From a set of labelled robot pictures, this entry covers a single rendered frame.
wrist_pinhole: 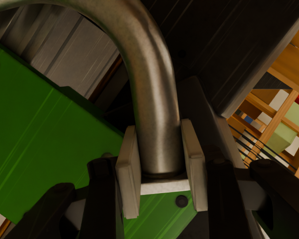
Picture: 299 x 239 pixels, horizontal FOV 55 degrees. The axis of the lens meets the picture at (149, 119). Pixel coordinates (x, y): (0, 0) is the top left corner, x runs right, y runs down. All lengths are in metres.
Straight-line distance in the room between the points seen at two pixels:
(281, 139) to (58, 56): 3.05
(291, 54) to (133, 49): 0.85
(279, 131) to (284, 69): 2.50
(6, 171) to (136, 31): 0.15
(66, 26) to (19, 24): 0.33
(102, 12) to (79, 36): 0.45
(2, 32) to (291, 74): 0.85
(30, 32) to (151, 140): 0.13
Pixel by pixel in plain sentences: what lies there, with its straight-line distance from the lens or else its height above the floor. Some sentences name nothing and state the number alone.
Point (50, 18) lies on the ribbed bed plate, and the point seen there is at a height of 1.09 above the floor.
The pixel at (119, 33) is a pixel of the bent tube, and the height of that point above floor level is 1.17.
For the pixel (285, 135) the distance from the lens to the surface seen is 3.48.
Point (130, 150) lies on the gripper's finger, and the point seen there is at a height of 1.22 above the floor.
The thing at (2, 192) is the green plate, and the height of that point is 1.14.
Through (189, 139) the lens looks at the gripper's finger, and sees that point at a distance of 0.16.
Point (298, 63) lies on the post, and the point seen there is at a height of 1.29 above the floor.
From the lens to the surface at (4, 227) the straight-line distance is 0.45.
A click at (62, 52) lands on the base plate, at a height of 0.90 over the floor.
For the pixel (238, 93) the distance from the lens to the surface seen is 0.27.
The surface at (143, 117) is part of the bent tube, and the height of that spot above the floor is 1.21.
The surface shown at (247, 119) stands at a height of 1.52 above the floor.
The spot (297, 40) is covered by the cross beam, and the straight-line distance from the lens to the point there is 0.95.
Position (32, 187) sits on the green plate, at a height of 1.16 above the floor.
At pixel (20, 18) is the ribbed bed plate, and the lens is 0.27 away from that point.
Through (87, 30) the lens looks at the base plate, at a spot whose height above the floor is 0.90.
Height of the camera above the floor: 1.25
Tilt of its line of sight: 13 degrees down
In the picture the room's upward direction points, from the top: 129 degrees clockwise
